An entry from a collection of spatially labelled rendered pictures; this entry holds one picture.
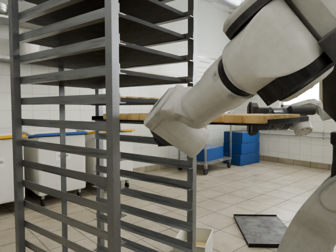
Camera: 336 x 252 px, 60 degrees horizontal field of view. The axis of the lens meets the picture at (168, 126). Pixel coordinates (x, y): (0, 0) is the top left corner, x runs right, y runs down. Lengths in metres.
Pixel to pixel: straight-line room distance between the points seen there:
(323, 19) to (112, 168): 0.69
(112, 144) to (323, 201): 0.58
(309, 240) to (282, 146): 5.07
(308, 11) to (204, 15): 5.48
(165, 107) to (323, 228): 0.51
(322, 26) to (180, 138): 0.29
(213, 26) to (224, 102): 5.63
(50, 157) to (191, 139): 2.79
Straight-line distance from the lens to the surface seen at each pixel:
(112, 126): 0.89
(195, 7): 1.31
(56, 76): 1.18
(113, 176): 0.91
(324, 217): 0.80
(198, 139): 0.55
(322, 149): 5.60
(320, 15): 0.40
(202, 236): 2.27
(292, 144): 5.79
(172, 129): 0.54
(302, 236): 0.86
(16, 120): 1.40
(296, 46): 0.38
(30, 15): 1.38
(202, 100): 0.43
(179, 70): 5.18
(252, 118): 0.70
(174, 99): 0.49
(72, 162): 3.36
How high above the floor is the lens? 1.02
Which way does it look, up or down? 3 degrees down
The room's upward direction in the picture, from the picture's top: straight up
